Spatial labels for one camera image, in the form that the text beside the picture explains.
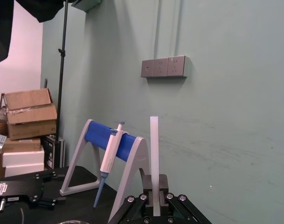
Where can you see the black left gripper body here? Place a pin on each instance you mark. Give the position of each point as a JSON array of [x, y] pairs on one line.
[[18, 189]]

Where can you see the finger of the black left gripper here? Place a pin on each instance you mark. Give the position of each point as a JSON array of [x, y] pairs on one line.
[[52, 174], [48, 201]]

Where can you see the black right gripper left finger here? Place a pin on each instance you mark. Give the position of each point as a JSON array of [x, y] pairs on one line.
[[134, 207]]

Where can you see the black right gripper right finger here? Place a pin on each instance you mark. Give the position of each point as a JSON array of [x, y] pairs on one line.
[[179, 207]]

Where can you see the translucent white stirring rod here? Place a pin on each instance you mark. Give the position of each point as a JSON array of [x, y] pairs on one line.
[[155, 151]]

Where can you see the white box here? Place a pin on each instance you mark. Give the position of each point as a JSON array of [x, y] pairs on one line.
[[24, 157], [25, 170]]

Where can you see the black equipment case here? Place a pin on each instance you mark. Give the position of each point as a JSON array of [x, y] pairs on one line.
[[53, 151]]

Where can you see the steel bowl rim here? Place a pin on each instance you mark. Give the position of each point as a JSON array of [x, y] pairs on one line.
[[74, 221]]

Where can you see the flat brown cardboard box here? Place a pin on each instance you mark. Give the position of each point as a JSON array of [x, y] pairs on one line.
[[22, 144]]

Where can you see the white pipette stand blue roller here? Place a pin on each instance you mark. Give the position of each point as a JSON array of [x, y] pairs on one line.
[[138, 163]]

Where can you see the white and blue pipette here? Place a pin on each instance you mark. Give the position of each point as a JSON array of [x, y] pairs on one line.
[[111, 152]]

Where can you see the open brown cardboard box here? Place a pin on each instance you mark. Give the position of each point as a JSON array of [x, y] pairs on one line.
[[31, 116]]

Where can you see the black light stand pole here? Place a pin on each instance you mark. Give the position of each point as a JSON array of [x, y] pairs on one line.
[[61, 81]]

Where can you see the black softbox cover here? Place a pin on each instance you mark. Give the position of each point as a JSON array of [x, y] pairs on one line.
[[6, 25]]

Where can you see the grey wall switch panel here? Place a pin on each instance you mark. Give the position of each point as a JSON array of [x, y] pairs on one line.
[[147, 68]]

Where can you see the grey wall socket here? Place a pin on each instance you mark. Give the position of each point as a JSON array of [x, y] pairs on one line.
[[160, 67], [176, 65]]

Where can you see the grey wall shelf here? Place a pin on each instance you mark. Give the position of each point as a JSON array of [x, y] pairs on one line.
[[82, 5]]

